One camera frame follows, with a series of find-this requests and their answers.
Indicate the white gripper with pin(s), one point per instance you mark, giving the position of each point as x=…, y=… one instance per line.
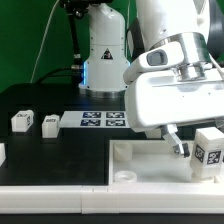
x=156, y=99

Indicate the white square table top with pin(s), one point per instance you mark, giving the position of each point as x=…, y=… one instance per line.
x=148, y=162

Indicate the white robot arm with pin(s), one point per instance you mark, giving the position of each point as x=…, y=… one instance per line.
x=184, y=21

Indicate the white marker sheet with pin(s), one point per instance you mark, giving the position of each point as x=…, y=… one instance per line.
x=94, y=119

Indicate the white U-shaped obstacle fence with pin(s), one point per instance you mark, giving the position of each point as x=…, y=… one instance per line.
x=109, y=199

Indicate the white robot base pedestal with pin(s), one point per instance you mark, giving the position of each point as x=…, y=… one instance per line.
x=106, y=64

